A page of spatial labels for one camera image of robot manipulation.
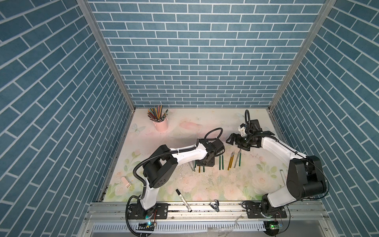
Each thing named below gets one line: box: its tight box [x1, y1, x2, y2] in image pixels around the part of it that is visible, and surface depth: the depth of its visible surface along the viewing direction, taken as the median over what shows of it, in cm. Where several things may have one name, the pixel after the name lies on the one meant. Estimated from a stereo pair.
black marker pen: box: [175, 188, 193, 213], surface depth 78 cm
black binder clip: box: [209, 199, 220, 213], surface depth 76 cm
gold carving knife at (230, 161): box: [227, 151, 234, 171], surface depth 93 cm
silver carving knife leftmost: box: [187, 160, 196, 172], surface depth 91 cm
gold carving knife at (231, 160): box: [227, 150, 235, 171], surface depth 93 cm
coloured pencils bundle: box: [147, 104, 169, 123], surface depth 101 cm
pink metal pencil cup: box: [152, 117, 169, 133], surface depth 102 cm
